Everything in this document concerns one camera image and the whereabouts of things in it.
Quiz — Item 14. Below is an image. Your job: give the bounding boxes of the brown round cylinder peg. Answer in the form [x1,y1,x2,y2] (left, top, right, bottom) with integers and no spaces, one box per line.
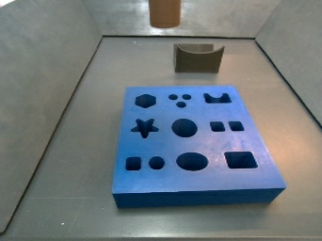
[148,0,182,28]

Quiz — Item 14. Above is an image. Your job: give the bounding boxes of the blue shape sorting block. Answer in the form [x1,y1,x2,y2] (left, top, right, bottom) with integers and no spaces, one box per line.
[112,86,287,208]

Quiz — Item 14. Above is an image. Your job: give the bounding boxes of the grey curved cradle holder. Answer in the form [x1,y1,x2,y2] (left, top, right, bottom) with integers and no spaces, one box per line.
[174,43,225,73]

